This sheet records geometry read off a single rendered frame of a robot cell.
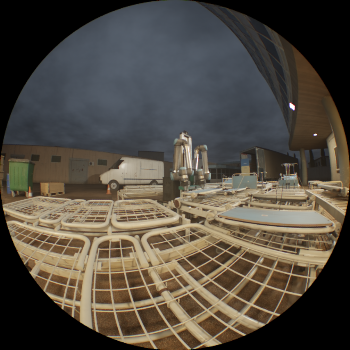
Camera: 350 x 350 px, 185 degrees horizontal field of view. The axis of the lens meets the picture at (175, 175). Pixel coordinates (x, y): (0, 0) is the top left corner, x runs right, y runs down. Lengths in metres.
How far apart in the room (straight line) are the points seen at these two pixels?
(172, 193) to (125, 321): 2.09
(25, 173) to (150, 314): 5.40
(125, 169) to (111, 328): 8.05
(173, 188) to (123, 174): 6.21
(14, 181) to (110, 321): 5.48
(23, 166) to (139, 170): 7.56
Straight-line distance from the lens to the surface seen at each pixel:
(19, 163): 5.65
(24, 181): 5.55
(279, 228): 0.54
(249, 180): 2.97
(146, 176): 8.73
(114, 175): 7.92
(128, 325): 0.83
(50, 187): 5.75
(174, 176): 1.88
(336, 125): 5.03
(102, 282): 1.04
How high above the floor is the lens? 0.78
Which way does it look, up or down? 3 degrees up
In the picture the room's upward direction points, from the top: straight up
